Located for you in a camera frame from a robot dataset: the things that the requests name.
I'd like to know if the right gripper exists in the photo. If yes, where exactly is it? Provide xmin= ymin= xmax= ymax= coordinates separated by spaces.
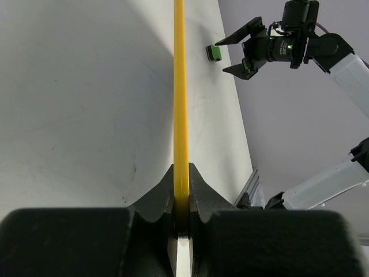
xmin=214 ymin=17 xmax=314 ymax=80

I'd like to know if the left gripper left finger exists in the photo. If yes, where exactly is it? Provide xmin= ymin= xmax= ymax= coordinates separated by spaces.
xmin=1 ymin=169 xmax=175 ymax=276

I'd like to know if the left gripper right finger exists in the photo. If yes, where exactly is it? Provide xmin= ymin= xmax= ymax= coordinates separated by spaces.
xmin=189 ymin=164 xmax=362 ymax=276

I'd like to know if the green whiteboard eraser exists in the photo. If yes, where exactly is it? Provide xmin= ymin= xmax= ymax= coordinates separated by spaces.
xmin=205 ymin=44 xmax=222 ymax=62

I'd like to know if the yellow framed whiteboard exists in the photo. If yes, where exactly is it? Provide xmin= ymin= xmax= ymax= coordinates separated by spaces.
xmin=168 ymin=0 xmax=193 ymax=277

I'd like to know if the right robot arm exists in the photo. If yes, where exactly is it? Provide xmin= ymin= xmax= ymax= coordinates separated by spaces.
xmin=215 ymin=17 xmax=368 ymax=210

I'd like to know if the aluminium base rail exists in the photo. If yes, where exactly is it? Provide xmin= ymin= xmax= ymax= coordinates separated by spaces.
xmin=234 ymin=167 xmax=265 ymax=209

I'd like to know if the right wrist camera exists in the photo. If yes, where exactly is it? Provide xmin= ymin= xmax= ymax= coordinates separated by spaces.
xmin=281 ymin=1 xmax=319 ymax=32

